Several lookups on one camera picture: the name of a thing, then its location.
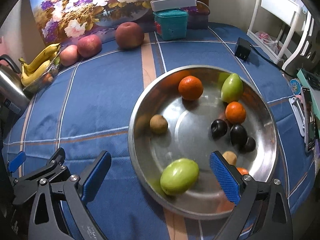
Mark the brown longan front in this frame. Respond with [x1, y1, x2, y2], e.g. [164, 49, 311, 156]
[222, 151, 238, 166]

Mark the brown longan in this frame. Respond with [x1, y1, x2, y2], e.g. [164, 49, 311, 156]
[149, 114, 168, 134]
[222, 151, 238, 166]

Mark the dark plum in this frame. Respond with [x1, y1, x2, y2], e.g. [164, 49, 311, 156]
[230, 124, 248, 146]
[241, 137, 256, 153]
[210, 119, 228, 139]

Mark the large green jujube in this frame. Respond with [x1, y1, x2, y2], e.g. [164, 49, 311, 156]
[160, 158, 200, 196]

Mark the large orange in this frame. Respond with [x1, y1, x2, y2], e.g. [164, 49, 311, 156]
[178, 75, 203, 101]

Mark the stainless steel thermos jug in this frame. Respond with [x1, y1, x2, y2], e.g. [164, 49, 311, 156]
[0, 54, 30, 116]

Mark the blue plaid tablecloth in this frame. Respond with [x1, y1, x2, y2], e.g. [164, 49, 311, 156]
[2, 23, 315, 239]

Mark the lower yellow banana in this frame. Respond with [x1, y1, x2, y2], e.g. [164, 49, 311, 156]
[21, 60, 51, 87]

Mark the yellow banana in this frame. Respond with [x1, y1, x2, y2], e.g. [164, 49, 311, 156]
[21, 60, 51, 87]
[18, 43, 61, 72]

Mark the stainless steel basin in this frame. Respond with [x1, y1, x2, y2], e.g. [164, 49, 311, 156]
[128, 65, 279, 220]

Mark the clear plastic fruit tray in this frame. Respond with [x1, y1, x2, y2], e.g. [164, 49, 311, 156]
[23, 55, 60, 95]

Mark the upper yellow banana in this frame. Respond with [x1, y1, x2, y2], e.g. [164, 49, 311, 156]
[18, 43, 61, 72]

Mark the pale red apple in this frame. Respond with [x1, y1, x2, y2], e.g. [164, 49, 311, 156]
[60, 44, 79, 67]

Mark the middle red apple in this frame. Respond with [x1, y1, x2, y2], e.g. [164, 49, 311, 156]
[77, 34, 102, 58]

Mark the black power adapter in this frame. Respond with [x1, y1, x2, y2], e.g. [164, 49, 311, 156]
[234, 37, 251, 61]

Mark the dark red apple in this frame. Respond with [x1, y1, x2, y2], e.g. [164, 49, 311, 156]
[115, 22, 144, 49]

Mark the flower painting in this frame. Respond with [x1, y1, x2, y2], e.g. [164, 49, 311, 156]
[29, 0, 209, 45]

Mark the teal plastic box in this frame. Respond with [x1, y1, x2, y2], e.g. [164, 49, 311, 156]
[153, 9, 189, 41]

